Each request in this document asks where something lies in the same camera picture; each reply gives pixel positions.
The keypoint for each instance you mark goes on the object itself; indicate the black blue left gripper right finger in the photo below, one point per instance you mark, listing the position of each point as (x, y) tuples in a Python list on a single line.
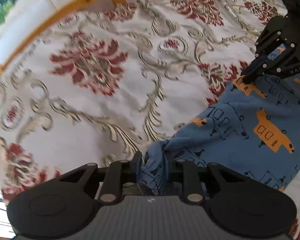
[(236, 203)]

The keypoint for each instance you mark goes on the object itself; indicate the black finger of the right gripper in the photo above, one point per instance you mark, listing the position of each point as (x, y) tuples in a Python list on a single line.
[(275, 50)]

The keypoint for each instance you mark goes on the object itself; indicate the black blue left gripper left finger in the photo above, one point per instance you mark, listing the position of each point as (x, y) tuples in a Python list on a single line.
[(59, 207)]

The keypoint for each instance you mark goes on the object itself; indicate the white floral bed sheet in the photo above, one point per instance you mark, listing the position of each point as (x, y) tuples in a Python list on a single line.
[(162, 77)]

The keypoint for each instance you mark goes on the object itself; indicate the blue pants with orange print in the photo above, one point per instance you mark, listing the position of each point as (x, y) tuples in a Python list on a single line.
[(252, 129)]

